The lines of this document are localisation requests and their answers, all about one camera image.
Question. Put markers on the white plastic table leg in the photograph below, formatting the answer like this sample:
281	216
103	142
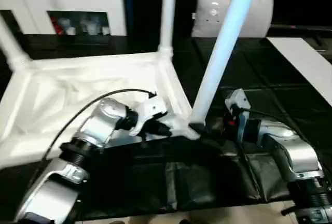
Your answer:
13	47
168	16
223	47

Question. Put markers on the white plastic table top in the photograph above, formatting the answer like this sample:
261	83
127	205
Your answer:
77	78

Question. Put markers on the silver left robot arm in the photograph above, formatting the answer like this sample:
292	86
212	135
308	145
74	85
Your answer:
98	128

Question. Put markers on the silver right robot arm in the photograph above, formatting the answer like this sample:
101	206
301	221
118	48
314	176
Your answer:
290	146

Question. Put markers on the black table mat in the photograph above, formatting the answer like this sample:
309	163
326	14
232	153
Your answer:
272	73

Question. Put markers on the small white cup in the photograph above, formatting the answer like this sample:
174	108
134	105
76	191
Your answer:
104	30

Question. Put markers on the grey cushion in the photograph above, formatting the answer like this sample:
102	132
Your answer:
254	16

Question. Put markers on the white cabinet with glass doors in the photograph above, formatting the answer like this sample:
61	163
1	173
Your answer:
77	1

